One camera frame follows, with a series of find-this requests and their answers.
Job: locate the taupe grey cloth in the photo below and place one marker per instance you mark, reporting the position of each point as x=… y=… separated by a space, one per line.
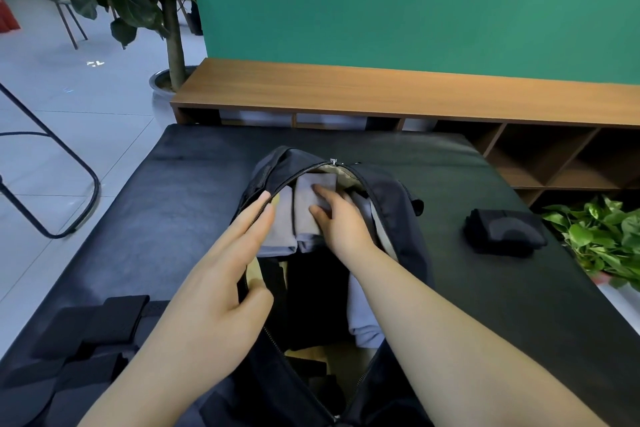
x=305 y=209

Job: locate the person's right forearm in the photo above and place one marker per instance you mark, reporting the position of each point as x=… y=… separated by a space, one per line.
x=450 y=351

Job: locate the low wooden shelf unit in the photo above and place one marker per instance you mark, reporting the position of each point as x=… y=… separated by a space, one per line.
x=400 y=91

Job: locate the person's right thumb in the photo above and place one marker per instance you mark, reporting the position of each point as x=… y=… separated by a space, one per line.
x=319 y=215

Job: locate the person's left middle finger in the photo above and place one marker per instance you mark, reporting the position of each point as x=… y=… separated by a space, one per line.
x=240 y=224

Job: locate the blue-grey folded cloth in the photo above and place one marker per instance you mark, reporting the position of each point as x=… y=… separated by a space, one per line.
x=280 y=229

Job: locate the small green leafy plant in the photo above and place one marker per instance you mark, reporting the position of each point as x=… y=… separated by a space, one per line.
x=600 y=236

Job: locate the black metal chair frame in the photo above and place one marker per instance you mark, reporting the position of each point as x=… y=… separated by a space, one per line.
x=75 y=161

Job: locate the white round plant pot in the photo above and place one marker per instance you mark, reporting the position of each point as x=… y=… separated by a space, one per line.
x=160 y=86

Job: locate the metal legged stool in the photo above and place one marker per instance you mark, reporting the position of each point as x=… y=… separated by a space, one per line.
x=70 y=24

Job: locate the person's left forearm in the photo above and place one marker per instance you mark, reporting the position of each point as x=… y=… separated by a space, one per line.
x=150 y=381

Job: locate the black folded cloth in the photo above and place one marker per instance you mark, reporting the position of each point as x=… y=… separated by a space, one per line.
x=92 y=371
x=116 y=319
x=30 y=375
x=62 y=334
x=502 y=230

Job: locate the light blue folded cloth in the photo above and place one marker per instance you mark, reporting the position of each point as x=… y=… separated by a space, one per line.
x=362 y=314

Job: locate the person's left hand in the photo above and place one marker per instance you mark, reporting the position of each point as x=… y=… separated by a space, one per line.
x=220 y=291

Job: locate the red object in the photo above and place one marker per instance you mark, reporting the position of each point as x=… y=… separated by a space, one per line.
x=7 y=19

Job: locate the person's right hand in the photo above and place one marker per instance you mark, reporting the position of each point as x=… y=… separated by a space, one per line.
x=347 y=231

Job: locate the person's left thumb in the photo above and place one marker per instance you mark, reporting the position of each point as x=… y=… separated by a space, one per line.
x=260 y=294

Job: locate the dark navy backpack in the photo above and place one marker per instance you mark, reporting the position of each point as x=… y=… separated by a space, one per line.
x=395 y=211

